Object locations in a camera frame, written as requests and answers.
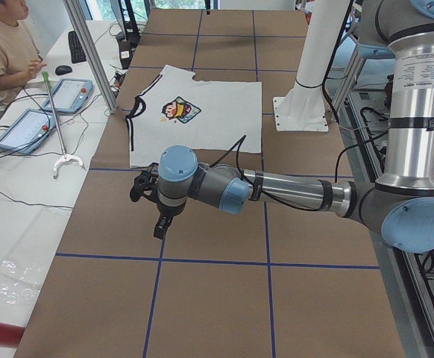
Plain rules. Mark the grey cartoon print t-shirt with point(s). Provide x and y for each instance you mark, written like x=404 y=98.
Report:
x=176 y=109

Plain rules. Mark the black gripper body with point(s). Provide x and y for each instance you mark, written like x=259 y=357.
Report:
x=167 y=211

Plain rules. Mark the clear plastic bag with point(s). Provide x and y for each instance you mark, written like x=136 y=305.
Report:
x=20 y=283

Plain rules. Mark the metal reacher grabber tool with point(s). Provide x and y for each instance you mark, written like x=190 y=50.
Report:
x=66 y=157

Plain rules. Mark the near blue teach pendant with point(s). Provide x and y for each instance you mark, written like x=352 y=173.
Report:
x=28 y=132

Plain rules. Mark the far blue teach pendant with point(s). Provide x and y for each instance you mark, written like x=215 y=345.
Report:
x=70 y=94

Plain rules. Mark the black computer mouse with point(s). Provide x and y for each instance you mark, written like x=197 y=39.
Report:
x=63 y=70

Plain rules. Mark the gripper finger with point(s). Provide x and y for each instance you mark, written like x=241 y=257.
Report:
x=162 y=225

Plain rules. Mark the blue teach pendant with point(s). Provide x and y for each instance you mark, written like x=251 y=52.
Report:
x=28 y=132
x=70 y=94

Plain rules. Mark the black keyboard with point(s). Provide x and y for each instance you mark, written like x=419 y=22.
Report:
x=76 y=50

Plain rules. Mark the white camera mast base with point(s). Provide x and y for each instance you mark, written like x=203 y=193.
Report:
x=303 y=108

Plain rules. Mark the aluminium frame post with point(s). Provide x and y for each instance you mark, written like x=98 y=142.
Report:
x=77 y=19

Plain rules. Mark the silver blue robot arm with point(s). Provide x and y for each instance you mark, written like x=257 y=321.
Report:
x=399 y=205

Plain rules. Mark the person in beige shirt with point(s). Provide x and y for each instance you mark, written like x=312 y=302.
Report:
x=20 y=59

